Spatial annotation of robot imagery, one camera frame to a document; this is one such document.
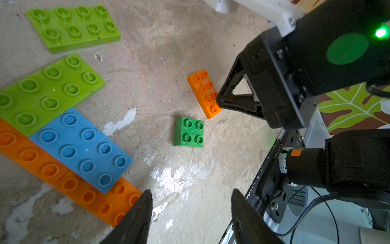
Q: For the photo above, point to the blue lego plate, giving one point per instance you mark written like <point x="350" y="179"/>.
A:
<point x="83" y="148"/>

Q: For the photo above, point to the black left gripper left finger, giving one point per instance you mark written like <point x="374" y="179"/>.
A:
<point x="135" y="225"/>

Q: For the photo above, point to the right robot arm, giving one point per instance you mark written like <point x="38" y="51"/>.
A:
<point x="354" y="166"/>

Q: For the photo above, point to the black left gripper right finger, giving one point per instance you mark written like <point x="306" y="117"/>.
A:
<point x="248" y="226"/>

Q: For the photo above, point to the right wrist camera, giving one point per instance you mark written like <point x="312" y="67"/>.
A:
<point x="282" y="13"/>

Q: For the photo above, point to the long orange lego plate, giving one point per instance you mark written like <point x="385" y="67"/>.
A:
<point x="110" y="207"/>

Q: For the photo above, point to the dark green square lego brick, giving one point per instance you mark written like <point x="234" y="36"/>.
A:
<point x="189" y="132"/>

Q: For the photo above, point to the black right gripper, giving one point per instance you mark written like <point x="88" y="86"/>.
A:
<point x="336" y="45"/>

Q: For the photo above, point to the lime green lego plate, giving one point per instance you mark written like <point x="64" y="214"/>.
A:
<point x="66" y="29"/>
<point x="35" y="101"/>

